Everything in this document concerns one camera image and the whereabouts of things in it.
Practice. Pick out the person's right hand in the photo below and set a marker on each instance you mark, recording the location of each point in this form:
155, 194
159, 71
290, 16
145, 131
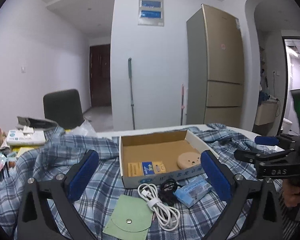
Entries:
292, 192

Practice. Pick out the hanging blue cloth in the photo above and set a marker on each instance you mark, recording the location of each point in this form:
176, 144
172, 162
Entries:
263, 96

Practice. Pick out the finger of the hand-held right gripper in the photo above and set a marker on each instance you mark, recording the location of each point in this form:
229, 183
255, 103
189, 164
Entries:
266, 140
250, 156

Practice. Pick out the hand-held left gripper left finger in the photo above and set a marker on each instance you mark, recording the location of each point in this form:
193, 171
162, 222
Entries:
83, 172

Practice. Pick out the wall light switch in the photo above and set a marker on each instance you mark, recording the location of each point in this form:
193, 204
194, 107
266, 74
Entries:
23, 69

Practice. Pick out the blue tissue packet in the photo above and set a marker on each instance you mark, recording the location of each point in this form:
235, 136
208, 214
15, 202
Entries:
192, 190

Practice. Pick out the grey cloth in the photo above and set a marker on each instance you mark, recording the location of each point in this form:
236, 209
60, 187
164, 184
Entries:
37, 123

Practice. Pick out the brown door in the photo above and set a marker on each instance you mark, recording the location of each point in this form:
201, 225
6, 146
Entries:
100, 75

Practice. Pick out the white wipes pack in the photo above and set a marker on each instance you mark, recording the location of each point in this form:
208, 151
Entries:
25, 138

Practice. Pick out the white toilet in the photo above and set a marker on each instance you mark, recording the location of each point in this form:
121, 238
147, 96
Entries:
287, 125

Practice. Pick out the blue plaid cloth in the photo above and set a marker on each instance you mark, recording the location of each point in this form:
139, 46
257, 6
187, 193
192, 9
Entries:
110, 195

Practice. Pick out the washbasin cabinet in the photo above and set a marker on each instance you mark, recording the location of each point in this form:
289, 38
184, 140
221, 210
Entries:
266, 112

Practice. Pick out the yellow paper pad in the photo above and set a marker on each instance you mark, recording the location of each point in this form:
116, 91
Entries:
21, 150

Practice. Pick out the dark chair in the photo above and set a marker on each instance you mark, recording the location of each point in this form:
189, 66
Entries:
62, 108

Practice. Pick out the cardboard box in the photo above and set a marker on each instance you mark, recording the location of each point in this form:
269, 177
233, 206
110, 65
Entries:
152, 152

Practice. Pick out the green snap pouch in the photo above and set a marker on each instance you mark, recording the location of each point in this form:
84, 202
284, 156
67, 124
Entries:
130, 216

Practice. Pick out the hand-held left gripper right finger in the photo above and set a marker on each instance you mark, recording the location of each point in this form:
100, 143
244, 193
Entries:
216, 175

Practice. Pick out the wall electrical panel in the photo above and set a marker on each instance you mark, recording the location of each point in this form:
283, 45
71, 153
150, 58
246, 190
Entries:
150, 11

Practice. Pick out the wall power outlet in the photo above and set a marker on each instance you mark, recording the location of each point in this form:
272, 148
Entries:
276, 73

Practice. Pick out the yellow and blue packet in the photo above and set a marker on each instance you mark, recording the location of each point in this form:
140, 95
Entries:
146, 168

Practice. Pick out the gold refrigerator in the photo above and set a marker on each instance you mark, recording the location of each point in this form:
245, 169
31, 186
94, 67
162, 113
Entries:
217, 65

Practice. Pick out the clear plastic bag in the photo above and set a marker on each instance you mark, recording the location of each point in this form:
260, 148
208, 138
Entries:
86, 130

